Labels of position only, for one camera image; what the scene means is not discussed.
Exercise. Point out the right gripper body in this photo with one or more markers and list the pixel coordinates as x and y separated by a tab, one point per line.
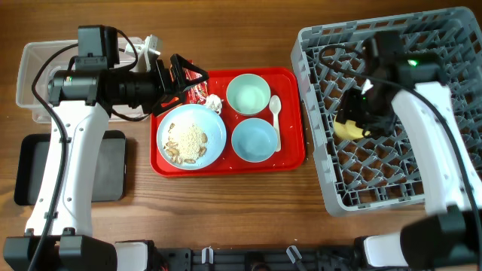
367	113

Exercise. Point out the light blue bowl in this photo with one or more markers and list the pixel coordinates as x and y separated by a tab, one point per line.
254	140

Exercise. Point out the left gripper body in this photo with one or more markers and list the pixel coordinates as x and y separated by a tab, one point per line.
170	90

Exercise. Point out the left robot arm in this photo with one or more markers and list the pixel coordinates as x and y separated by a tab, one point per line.
82	99

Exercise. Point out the white tissue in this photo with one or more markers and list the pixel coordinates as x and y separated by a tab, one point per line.
214	103

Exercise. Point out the black plastic tray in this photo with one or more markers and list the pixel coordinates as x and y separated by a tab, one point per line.
110	175

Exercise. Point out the white plastic spoon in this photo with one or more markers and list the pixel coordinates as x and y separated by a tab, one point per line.
275	107

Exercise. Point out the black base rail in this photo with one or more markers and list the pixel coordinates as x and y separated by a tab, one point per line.
244	257

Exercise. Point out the red snack wrapper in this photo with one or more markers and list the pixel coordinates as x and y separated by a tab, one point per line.
198	93

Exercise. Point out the red serving tray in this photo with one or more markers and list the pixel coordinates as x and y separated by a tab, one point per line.
282	83

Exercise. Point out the clear plastic bin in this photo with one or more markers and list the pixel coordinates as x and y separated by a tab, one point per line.
33	58

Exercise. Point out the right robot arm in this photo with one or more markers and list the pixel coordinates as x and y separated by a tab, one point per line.
413	89

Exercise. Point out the grey dishwasher rack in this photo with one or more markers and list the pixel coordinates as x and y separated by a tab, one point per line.
371	174

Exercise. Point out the light blue plate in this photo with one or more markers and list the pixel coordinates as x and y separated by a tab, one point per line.
191	137

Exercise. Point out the mint green bowl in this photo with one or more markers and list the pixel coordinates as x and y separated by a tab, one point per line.
248	94

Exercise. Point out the yellow cup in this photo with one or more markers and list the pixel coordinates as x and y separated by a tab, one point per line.
349	130

